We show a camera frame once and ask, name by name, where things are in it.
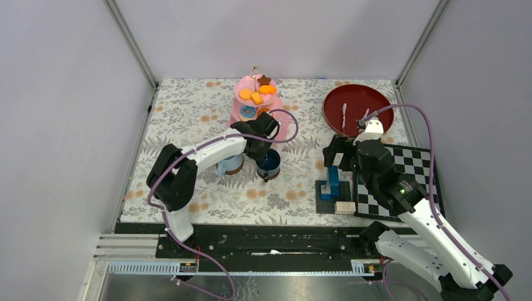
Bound orange tart toy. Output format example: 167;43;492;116
257;107;270;117

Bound blue frosted donut toy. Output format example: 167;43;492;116
238;105;257;122

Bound yellow square biscuit toy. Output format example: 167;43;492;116
250;92;264;105

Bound pink three-tier cake stand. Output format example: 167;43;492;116
228;66;291;140

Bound orange round cookie toy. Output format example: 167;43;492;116
239;88;253;100

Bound dark blue mug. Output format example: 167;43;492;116
255;149;281;173

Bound brown star cookie toy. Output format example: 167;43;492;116
257;75;272;87

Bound light blue mug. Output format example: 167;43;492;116
216;154;243;177

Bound orange yellow fish pastry toy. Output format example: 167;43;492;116
258;85;277;95

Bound dark brown wooden coaster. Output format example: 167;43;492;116
257;171;280;182

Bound light brown wooden coaster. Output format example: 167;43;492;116
225;162;244;175

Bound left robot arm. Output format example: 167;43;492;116
146;113;280;242

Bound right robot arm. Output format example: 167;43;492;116
322;134;513;300

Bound blue building block tower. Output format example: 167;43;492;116
320;166;339;201

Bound dark red round tray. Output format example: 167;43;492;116
322;84;391;137

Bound black white checkerboard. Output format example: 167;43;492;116
353;144;445;222

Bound white building block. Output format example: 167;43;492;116
334;201;356;215

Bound grey building block baseplate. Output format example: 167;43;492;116
315;180;354;214

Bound floral patterned tablecloth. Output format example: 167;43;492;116
120;78;414;228

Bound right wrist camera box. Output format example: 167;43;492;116
355;118;384;142

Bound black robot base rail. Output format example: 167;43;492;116
114;222;417;273

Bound aluminium frame post right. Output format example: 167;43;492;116
395;0;450;87

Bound aluminium frame post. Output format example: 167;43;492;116
103;0;158;90
395;0;450;87

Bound aluminium frame post left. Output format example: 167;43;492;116
103;0;158;90

